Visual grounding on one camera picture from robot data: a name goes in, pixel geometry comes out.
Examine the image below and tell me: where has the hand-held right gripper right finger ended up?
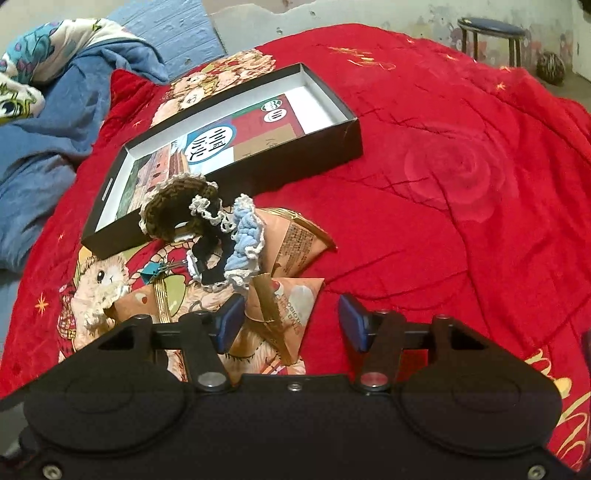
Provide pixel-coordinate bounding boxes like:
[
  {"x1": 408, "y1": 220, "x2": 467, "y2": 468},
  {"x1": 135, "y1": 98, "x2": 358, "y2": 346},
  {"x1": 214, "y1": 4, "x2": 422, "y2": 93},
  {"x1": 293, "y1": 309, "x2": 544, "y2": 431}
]
[{"x1": 338, "y1": 294, "x2": 495, "y2": 396}]

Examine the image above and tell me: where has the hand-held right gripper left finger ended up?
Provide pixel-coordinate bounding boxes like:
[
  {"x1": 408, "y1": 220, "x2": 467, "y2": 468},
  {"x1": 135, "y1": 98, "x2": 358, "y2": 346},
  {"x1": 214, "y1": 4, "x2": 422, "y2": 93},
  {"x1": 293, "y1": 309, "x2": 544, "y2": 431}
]
[{"x1": 99, "y1": 293, "x2": 245, "y2": 393}]

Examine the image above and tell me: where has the blue crochet scrunchie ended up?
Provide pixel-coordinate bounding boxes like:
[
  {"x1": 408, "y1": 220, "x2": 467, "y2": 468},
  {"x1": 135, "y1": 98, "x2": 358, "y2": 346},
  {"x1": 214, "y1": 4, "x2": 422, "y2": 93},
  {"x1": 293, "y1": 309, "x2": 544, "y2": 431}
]
[{"x1": 224, "y1": 195, "x2": 267, "y2": 291}]

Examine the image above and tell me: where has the black cardboard box lid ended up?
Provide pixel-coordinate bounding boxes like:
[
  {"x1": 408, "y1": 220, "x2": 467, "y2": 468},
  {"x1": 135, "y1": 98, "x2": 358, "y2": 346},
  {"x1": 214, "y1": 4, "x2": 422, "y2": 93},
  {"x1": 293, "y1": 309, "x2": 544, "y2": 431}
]
[{"x1": 81, "y1": 63, "x2": 362, "y2": 261}]

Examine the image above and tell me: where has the triangular peach snack packet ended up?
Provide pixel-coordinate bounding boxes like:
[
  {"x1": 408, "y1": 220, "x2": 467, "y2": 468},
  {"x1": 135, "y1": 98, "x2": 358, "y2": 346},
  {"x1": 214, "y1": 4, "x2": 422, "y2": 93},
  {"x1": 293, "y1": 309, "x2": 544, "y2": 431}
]
[
  {"x1": 231, "y1": 274, "x2": 326, "y2": 366},
  {"x1": 256, "y1": 208, "x2": 338, "y2": 278},
  {"x1": 104, "y1": 279, "x2": 175, "y2": 325}
]

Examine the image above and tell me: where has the black crochet scrunchie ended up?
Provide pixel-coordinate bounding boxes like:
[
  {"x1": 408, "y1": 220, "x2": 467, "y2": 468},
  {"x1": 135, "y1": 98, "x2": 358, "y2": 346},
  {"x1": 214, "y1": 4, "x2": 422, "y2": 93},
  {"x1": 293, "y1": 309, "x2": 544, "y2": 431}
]
[{"x1": 186, "y1": 196, "x2": 242, "y2": 292}]

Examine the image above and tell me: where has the teal binder clip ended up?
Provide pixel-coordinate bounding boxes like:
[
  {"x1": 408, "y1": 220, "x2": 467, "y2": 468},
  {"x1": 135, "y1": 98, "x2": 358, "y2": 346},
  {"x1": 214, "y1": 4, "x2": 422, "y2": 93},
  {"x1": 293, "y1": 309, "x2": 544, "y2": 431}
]
[{"x1": 141, "y1": 261, "x2": 188, "y2": 285}]

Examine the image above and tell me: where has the brown crochet scrunchie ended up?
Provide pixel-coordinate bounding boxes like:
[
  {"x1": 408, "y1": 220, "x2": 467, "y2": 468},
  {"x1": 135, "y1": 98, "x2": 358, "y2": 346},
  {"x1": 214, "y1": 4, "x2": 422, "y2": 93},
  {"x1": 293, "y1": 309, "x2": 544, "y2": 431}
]
[{"x1": 139, "y1": 174, "x2": 221, "y2": 243}]

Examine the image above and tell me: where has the red printed blanket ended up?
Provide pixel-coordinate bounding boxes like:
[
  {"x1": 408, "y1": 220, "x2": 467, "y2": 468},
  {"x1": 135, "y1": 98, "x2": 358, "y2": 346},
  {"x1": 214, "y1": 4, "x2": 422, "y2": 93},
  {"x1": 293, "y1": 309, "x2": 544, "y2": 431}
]
[{"x1": 0, "y1": 23, "x2": 591, "y2": 472}]

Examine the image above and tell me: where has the printed card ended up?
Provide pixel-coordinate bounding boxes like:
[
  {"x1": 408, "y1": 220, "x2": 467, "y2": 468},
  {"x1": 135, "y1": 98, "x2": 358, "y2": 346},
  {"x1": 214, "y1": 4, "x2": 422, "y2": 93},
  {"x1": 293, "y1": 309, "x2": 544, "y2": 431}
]
[{"x1": 115, "y1": 95, "x2": 308, "y2": 217}]

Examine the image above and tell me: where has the blue cartoon print quilt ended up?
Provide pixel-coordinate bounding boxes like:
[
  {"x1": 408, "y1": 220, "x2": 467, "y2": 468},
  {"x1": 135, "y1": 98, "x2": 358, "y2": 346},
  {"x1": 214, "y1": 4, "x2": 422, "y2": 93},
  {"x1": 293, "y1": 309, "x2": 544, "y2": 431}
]
[{"x1": 0, "y1": 18, "x2": 170, "y2": 273}]

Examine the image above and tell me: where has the woven rattan ball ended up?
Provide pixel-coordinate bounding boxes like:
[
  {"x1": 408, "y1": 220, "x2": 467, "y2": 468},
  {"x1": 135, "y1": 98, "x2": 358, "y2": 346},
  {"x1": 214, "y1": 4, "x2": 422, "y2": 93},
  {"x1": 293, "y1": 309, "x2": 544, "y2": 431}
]
[{"x1": 536, "y1": 52, "x2": 568, "y2": 86}]

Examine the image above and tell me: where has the round blue stool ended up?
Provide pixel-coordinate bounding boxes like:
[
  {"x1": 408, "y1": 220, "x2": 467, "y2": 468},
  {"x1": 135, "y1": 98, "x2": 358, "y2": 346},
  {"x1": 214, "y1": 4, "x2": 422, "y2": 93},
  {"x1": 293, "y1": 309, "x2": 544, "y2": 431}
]
[{"x1": 457, "y1": 17, "x2": 528, "y2": 68}]

